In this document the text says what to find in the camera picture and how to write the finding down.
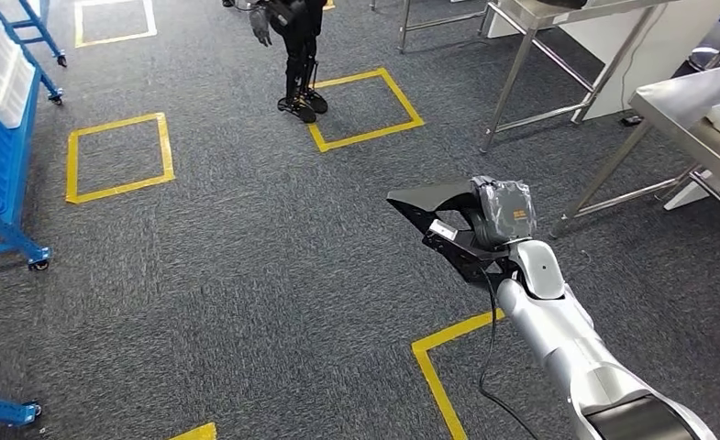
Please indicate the black plastic frame part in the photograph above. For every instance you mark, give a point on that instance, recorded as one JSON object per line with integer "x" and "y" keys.
{"x": 432, "y": 197}

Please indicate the steel table frame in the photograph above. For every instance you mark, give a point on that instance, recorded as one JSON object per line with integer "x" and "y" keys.
{"x": 403, "y": 24}

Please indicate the steel workbench table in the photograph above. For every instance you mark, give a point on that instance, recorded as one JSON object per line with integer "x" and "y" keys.
{"x": 675, "y": 97}

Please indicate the black humanoid's grey hand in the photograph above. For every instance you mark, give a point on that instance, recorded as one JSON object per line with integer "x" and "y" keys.
{"x": 261, "y": 27}

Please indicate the white stand foot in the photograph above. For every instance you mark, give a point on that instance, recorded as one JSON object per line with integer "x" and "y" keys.
{"x": 691, "y": 191}

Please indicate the blue wheeled frame cart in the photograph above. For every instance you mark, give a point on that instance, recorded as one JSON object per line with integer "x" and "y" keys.
{"x": 56, "y": 94}

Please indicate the black round stand base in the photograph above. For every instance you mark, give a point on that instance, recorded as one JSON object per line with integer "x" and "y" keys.
{"x": 709, "y": 61}

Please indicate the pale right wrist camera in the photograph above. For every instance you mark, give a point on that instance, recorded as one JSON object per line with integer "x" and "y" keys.
{"x": 443, "y": 229}

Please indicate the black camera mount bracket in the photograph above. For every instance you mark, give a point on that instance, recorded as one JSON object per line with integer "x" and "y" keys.
{"x": 481, "y": 249}

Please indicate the blue bin cart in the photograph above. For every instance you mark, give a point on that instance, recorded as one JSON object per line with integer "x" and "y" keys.
{"x": 7, "y": 170}

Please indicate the white cabinet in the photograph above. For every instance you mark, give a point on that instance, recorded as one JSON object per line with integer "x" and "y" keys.
{"x": 602, "y": 73}

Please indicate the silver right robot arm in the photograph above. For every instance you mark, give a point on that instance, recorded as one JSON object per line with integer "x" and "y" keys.
{"x": 554, "y": 328}

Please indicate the yellow floor tape square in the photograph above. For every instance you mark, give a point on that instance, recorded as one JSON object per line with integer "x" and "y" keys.
{"x": 372, "y": 136}
{"x": 457, "y": 333}
{"x": 195, "y": 432}

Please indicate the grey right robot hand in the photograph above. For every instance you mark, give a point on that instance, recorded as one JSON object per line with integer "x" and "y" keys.
{"x": 505, "y": 212}

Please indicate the black humanoid robot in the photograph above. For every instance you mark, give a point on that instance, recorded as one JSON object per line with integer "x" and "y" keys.
{"x": 299, "y": 48}

